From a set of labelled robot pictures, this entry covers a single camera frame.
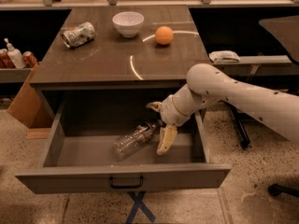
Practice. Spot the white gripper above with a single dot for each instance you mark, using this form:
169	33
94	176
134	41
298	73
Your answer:
170	110

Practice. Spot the clear plastic water bottle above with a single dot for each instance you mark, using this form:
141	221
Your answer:
128	144

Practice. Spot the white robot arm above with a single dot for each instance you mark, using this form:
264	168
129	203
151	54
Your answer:
206	85

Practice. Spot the grey cabinet with counter top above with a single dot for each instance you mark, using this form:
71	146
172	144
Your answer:
112	65

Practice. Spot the open grey top drawer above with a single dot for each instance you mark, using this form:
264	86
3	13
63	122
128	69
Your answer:
79	154

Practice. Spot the white pump bottle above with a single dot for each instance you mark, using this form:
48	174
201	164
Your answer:
15	55

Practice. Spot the folded white cloth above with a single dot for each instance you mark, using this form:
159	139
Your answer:
224	56

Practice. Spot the orange fruit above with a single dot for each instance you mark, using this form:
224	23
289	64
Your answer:
164	35

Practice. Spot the white ceramic bowl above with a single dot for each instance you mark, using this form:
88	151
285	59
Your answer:
128	23

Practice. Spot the right grey shelf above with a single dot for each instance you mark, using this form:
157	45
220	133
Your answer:
262	66

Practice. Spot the grey shelf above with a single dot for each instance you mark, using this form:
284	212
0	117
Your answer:
14	75
262	66

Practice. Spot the crushed silver can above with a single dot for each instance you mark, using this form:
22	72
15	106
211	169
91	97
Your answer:
79	35

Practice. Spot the black chair base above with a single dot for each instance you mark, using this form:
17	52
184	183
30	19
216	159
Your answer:
276	189

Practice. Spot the brown cardboard box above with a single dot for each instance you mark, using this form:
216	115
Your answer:
28	109

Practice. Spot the red soda can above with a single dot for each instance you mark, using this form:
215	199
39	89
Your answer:
30	58
5	58

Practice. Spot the left grey shelf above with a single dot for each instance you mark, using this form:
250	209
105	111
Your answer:
14	75

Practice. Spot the black drawer handle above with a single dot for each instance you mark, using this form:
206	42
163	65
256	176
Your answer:
126	183

